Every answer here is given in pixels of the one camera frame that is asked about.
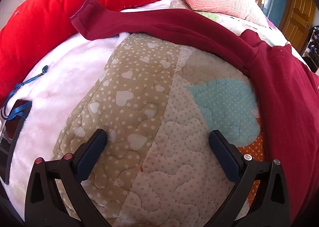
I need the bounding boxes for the blue lanyard strap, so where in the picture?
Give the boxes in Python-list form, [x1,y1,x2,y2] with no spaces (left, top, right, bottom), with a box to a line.
[1,66,49,121]

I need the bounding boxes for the patchwork heart quilt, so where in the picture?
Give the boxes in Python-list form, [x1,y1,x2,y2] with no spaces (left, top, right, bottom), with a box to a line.
[52,0,307,227]

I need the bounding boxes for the white fleece blanket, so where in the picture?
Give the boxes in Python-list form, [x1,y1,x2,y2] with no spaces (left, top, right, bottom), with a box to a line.
[5,0,175,207]

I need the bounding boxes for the shelf rack with clothes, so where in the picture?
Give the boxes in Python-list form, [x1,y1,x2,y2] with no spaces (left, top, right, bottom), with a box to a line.
[301,25,319,73]

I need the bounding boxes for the maroon sweater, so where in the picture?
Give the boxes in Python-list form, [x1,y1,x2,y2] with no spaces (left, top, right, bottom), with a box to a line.
[70,0,319,225]

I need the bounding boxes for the red floral quilt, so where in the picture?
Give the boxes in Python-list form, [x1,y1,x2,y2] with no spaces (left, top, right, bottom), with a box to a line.
[0,0,181,106]

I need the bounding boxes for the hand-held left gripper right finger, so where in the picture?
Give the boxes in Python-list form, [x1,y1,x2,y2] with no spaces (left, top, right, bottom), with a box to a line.
[209,130,291,227]

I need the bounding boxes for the black flat device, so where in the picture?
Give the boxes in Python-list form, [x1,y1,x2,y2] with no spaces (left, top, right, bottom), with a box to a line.
[0,99,33,185]

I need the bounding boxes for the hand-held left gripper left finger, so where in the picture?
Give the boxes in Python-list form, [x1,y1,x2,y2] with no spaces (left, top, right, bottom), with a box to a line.
[24,129,111,227]

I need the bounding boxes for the wooden door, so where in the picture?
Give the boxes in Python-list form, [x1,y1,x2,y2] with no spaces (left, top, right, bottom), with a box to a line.
[279,0,313,54]

